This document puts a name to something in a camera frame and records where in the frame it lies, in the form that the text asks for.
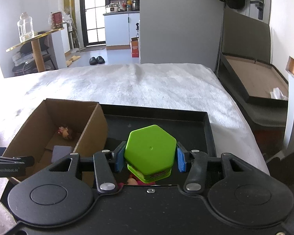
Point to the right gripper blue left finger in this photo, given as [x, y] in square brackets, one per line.
[118, 157]

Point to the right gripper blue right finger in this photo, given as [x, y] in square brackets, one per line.
[182, 155]

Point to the green hexagonal container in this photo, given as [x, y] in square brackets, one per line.
[150, 153]

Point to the brown-haired girl figurine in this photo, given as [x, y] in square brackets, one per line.
[66, 133]

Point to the purple-grey cube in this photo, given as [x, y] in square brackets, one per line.
[59, 152]

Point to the black tray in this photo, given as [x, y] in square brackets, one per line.
[54, 198]

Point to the pink bear figurine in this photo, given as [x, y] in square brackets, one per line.
[127, 179]

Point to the brown cardboard box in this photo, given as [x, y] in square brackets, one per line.
[38, 135]

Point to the white fluffy blanket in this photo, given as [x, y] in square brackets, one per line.
[169, 86]

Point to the black slippers pair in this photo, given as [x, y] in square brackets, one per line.
[96, 60]

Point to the beige slippers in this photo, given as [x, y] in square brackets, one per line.
[72, 59]

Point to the orange cardboard box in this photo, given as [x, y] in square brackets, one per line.
[135, 47]

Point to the gold round side table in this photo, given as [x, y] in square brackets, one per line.
[36, 48]

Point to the white kitchen cabinet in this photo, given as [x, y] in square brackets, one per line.
[120, 27]

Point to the clear glass jar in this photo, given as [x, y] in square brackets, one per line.
[25, 27]

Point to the red tin can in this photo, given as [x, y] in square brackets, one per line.
[56, 20]

